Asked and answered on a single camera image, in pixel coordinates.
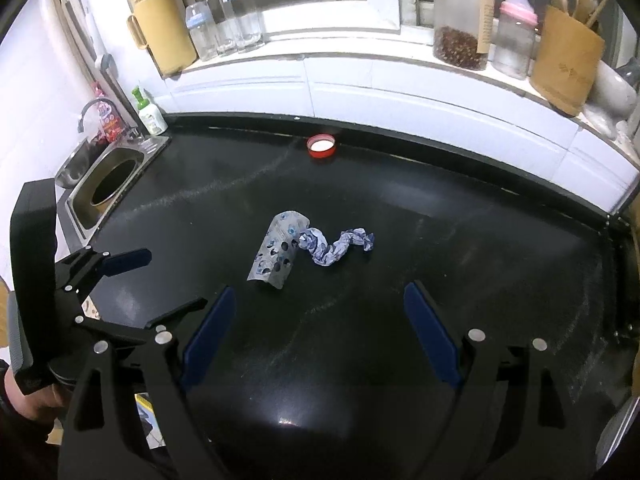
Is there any glass jar with spices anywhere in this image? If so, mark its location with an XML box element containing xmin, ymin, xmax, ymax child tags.
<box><xmin>434</xmin><ymin>0</ymin><xmax>495</xmax><ymax>70</ymax></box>

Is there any yellow mug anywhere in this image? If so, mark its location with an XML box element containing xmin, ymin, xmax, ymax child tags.
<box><xmin>127</xmin><ymin>0</ymin><xmax>198</xmax><ymax>77</ymax></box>

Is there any red bottle cap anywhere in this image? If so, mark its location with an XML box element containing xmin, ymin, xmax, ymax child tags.
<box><xmin>306</xmin><ymin>133</ymin><xmax>336</xmax><ymax>159</ymax></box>

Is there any blue white wrapper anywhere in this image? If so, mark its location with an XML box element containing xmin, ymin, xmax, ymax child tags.
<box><xmin>246</xmin><ymin>210</ymin><xmax>375</xmax><ymax>289</ymax></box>

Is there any brown utensil holder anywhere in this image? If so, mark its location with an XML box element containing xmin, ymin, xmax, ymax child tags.
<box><xmin>529</xmin><ymin>6</ymin><xmax>605</xmax><ymax>117</ymax></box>

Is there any green pump soap bottle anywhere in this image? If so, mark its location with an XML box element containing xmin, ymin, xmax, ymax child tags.
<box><xmin>131</xmin><ymin>87</ymin><xmax>168</xmax><ymax>136</ymax></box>

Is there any clear drinking glass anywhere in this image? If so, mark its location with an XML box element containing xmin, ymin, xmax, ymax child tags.
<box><xmin>219</xmin><ymin>0</ymin><xmax>266</xmax><ymax>50</ymax></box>

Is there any pink cap baby bottle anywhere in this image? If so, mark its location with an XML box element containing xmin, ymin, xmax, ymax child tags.
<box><xmin>492</xmin><ymin>0</ymin><xmax>538</xmax><ymax>80</ymax></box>

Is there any clear baby bottle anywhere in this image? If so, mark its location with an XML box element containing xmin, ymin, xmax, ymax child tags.
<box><xmin>186</xmin><ymin>0</ymin><xmax>219</xmax><ymax>62</ymax></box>

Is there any operator left hand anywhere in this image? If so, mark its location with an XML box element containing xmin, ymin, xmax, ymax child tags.
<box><xmin>4</xmin><ymin>367</ymin><xmax>70</xmax><ymax>424</ymax></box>

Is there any steel sink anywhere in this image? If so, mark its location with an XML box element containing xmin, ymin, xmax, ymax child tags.
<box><xmin>61</xmin><ymin>136</ymin><xmax>170</xmax><ymax>246</ymax></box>

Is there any chrome faucet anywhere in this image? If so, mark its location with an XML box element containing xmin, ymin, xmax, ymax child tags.
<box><xmin>77</xmin><ymin>96</ymin><xmax>137</xmax><ymax>137</ymax></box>

